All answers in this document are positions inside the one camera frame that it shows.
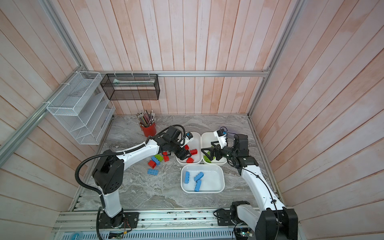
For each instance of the white bin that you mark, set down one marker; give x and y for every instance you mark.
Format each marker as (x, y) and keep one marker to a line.
(195, 143)
(207, 138)
(212, 182)

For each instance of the white bin rear right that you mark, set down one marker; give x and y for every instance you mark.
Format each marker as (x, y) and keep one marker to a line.
(207, 138)

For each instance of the blue brick top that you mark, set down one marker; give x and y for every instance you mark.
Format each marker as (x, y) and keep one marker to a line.
(198, 176)

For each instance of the white bin rear left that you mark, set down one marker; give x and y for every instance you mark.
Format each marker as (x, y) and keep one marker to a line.
(195, 143)

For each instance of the red pencil cup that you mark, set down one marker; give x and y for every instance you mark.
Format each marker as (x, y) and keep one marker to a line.
(149, 131)

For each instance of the white bin front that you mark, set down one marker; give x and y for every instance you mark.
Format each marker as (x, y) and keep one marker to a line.
(212, 182)

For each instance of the blue brick centre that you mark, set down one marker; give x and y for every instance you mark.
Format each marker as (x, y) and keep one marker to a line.
(154, 159)

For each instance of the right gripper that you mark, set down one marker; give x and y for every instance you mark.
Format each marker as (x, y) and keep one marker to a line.
(212, 149)

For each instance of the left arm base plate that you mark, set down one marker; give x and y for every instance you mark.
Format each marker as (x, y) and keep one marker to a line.
(122, 220)

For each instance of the bundle of pencils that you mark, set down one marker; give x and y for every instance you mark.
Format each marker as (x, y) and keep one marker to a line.
(145, 118)

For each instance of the white wire mesh shelf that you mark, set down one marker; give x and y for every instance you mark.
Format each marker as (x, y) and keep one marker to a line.
(81, 110)

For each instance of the blue long brick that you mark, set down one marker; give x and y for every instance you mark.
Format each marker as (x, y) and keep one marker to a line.
(187, 177)

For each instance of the black mesh basket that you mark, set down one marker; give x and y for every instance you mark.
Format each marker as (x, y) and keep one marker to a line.
(136, 87)

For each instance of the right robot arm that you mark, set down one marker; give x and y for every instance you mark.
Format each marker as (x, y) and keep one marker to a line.
(273, 220)

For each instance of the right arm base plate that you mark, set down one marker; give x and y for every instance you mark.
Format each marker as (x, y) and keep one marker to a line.
(225, 218)

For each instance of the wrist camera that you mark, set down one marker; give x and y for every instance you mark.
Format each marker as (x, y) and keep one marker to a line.
(221, 136)
(189, 136)

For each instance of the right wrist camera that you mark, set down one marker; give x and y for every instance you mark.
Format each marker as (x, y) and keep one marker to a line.
(221, 136)

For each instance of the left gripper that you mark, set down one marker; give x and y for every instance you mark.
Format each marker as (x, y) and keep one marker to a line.
(183, 156)

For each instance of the red brick low centre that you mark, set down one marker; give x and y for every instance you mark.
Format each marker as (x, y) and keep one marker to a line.
(152, 164)

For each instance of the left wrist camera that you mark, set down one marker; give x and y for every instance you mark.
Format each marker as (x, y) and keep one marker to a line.
(189, 136)

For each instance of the aluminium front rail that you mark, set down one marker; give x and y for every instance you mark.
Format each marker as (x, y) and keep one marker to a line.
(191, 224)

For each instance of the green brick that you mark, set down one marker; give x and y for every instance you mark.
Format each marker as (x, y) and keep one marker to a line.
(206, 157)
(160, 158)

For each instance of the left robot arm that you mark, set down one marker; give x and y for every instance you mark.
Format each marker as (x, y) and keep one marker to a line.
(109, 171)

